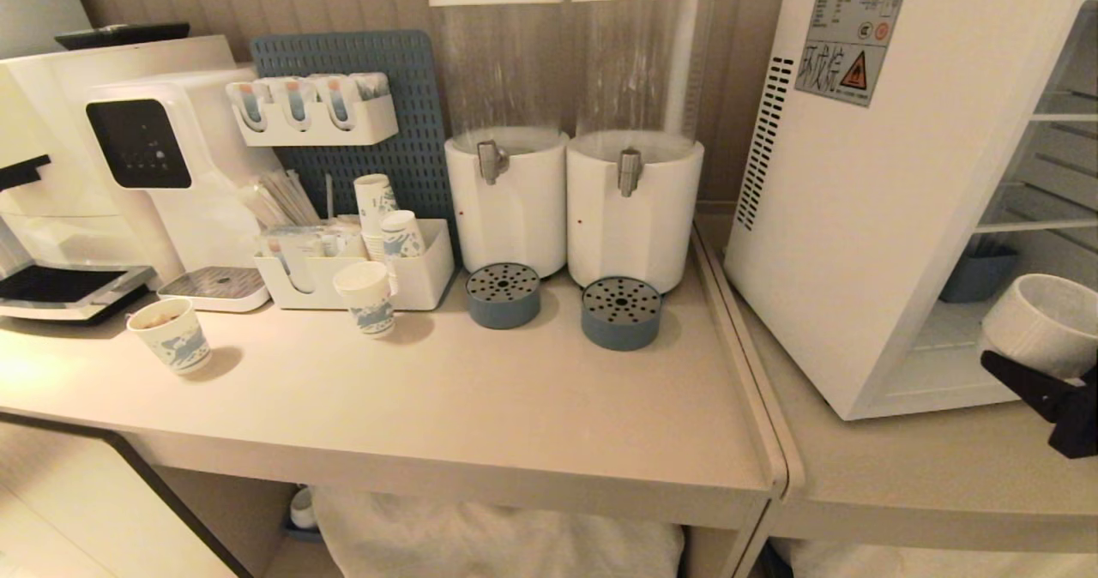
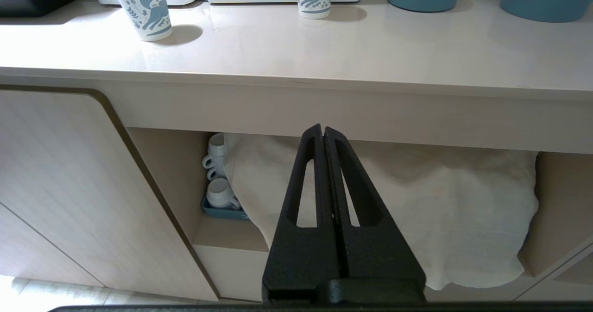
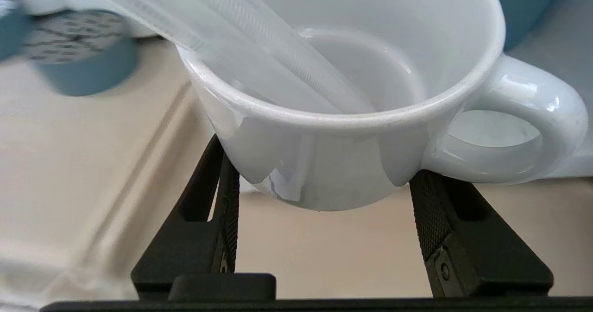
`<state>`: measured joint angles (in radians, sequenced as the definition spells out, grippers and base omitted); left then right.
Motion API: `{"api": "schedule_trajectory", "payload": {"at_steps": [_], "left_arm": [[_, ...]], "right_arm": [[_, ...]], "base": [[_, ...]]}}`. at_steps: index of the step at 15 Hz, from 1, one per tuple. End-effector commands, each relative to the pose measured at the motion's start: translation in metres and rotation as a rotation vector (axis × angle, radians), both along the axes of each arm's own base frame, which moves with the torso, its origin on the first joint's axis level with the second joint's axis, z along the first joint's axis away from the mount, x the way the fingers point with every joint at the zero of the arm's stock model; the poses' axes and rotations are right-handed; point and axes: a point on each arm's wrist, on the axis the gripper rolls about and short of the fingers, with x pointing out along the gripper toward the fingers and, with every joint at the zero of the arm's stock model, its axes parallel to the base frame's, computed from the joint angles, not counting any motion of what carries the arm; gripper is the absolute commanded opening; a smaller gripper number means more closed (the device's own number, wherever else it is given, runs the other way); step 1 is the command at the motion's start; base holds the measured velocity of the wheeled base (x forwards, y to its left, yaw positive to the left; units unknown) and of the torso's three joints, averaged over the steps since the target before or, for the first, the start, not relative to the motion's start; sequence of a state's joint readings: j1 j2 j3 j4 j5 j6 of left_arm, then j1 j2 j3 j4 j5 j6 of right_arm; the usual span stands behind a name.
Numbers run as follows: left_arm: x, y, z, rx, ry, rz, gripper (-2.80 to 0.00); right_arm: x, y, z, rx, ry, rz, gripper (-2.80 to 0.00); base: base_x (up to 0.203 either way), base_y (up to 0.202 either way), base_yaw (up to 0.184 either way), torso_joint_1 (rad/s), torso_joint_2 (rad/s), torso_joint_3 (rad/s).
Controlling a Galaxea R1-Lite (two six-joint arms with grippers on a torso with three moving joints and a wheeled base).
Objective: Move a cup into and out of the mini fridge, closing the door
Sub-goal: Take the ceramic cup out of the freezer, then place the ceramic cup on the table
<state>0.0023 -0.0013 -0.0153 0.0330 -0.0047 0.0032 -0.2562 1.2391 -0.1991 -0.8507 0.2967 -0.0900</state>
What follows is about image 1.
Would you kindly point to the stack of paper cups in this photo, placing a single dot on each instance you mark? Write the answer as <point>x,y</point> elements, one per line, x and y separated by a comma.
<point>373,205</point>

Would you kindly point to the blue pegboard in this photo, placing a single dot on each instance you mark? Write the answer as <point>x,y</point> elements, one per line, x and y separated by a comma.
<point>420,149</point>

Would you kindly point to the small white cup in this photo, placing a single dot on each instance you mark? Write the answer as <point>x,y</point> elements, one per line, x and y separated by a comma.
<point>303,509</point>

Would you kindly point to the white mini fridge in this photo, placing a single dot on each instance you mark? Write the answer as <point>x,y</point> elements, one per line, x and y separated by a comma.
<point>849,218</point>

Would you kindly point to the clear drink dispenser white base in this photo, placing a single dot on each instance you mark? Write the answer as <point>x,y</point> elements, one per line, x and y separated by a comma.
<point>506,201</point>
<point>630,218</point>

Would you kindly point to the white water dispenser black panel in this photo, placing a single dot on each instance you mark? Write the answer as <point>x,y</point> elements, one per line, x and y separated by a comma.
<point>206,192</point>

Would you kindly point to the white pegboard sachet holder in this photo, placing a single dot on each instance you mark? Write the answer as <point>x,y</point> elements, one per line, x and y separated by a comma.
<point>313,128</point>

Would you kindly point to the white coffee machine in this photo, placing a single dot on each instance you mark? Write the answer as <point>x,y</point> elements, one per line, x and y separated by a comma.
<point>51,209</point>

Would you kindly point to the black flat tray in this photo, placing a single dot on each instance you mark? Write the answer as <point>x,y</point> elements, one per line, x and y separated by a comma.
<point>120,35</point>

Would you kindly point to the white organiser box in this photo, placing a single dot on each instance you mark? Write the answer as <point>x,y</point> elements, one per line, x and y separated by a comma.
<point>420,278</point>

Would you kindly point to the white pole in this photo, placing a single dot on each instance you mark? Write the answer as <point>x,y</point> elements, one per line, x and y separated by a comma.
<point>689,46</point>

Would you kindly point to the blue patterned paper cup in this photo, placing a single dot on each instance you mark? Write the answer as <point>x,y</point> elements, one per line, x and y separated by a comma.
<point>371,299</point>
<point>401,235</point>
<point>176,342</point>

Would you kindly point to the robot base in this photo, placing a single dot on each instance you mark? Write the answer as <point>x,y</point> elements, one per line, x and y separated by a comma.
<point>77,509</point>

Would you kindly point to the blue round drip tray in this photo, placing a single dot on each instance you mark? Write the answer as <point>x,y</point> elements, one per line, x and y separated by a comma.
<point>503,297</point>
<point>621,314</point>

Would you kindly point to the white ceramic cup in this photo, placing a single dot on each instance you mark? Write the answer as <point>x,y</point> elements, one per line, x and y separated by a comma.
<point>1042,325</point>

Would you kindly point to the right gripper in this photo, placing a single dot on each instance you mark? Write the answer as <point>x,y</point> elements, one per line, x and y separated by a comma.
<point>1079,424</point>

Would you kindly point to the white cloth bag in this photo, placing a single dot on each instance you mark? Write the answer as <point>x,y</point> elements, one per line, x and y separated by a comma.
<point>497,539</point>

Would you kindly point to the blue container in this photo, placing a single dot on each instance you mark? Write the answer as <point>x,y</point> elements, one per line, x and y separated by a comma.
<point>978,276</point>

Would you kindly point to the bundle of wrapped straws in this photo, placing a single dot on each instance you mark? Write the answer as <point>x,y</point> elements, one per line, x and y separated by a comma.
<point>279,199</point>

